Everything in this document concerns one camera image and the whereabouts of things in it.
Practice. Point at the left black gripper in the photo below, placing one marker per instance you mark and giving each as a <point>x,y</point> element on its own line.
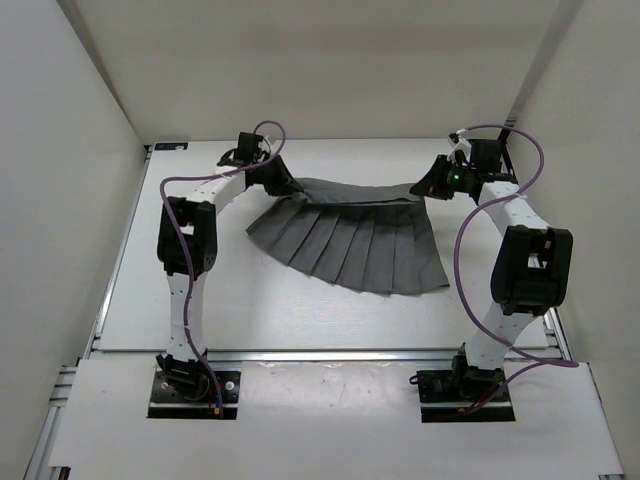
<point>283,183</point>

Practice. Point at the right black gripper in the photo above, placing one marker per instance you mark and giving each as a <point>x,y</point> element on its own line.
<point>432,184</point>

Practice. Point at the grey pleated skirt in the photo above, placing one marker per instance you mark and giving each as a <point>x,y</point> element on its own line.
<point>375,239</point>

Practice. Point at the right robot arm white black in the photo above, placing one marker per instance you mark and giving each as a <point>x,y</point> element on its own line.
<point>529,277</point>

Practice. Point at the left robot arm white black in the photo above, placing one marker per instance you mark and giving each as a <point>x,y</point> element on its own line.
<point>187,249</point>

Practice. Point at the left blue corner label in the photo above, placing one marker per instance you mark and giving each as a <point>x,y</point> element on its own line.
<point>170,146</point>

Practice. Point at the white front cover board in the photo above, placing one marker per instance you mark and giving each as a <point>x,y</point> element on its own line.
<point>315,421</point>

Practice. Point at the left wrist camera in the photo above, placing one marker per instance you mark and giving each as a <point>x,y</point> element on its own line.
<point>266,146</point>

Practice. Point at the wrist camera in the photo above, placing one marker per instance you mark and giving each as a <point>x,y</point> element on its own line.
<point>266,146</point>
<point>460,148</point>

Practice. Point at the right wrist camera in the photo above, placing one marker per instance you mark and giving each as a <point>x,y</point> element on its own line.
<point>460,148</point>

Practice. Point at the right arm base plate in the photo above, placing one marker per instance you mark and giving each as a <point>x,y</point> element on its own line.
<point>443,399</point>

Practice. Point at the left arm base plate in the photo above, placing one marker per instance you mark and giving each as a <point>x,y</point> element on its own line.
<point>173,399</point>

